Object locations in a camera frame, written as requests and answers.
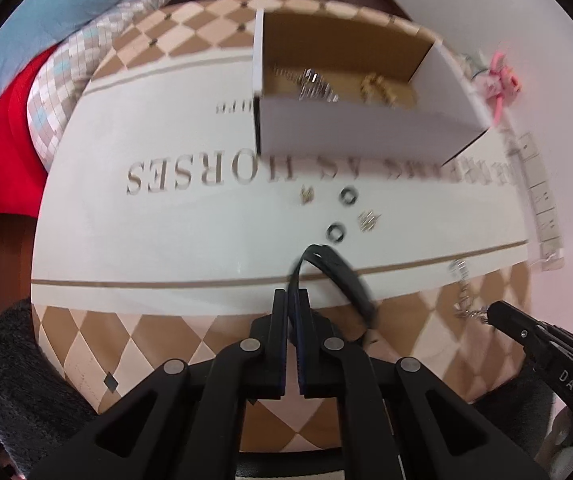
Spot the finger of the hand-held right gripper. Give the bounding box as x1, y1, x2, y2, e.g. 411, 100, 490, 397
487, 301, 573, 365

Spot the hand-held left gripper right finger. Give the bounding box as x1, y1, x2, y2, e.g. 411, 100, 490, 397
294, 287, 553, 480

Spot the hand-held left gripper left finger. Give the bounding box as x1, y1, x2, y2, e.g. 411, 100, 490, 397
29, 288, 288, 480

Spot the silver chain bracelet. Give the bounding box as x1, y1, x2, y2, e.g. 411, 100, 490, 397
449, 258, 492, 327

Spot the black strap bracelet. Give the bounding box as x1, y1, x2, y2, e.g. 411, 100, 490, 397
289, 243, 380, 347

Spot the white cardboard box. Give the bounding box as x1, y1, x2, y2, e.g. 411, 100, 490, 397
252, 8, 490, 166

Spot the silver link watch band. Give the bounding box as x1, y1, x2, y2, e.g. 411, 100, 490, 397
270, 65, 340, 104

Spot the clear plastic compartment strip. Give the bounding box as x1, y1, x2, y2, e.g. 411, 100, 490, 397
503, 132, 567, 272

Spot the small silver earring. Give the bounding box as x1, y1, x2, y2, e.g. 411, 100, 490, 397
358, 209, 383, 232

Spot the printed checkered tablecloth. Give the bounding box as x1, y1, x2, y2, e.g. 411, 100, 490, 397
30, 0, 567, 453

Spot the pink hair clip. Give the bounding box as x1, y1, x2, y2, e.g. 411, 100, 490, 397
481, 52, 522, 127

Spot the grey fluffy seat cushion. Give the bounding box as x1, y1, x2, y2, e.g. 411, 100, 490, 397
0, 299, 103, 480

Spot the red cushion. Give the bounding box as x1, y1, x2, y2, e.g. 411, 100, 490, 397
0, 44, 63, 219

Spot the checkered pillow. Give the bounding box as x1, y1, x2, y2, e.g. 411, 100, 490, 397
26, 0, 213, 167

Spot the blue blanket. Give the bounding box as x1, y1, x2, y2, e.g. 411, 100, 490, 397
0, 0, 168, 142

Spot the gold chain bracelet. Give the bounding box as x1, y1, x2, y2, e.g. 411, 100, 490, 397
358, 73, 413, 109

